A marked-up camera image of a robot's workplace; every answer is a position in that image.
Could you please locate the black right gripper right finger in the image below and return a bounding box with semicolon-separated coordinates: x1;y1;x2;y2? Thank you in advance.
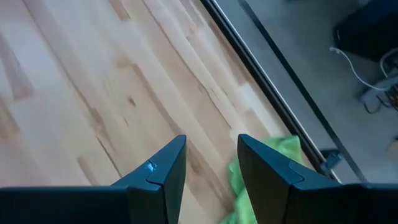
237;133;398;224

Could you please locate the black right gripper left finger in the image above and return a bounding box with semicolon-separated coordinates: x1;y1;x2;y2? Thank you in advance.
0;134;187;224

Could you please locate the green and orange cloth pair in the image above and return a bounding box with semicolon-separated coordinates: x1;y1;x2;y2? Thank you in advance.
218;134;303;224

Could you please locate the grey power strip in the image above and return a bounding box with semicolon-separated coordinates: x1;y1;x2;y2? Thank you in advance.
360;76;398;105

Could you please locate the black box on floor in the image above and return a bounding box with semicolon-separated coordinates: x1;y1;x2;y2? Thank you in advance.
333;0;398;62

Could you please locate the black frame clamp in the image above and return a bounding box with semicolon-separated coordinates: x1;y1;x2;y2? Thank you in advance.
319;148;343;177

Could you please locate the black aluminium table frame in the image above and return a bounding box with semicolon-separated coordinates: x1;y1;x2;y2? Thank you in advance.
200;0;343;185

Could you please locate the white floor cable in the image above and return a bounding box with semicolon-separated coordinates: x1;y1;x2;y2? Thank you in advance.
328;46;398;93

